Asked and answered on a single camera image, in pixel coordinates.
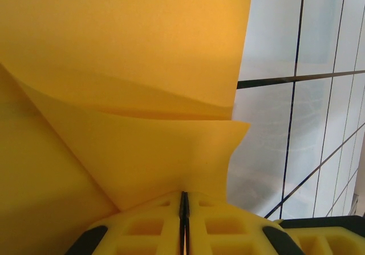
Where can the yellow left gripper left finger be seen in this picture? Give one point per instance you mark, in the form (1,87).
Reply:
(142,232)

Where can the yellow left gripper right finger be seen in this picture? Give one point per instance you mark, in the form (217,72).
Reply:
(222,232)

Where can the yellow cloth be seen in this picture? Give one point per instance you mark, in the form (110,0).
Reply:
(114,66)

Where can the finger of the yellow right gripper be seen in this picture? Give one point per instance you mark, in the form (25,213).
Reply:
(328,240)

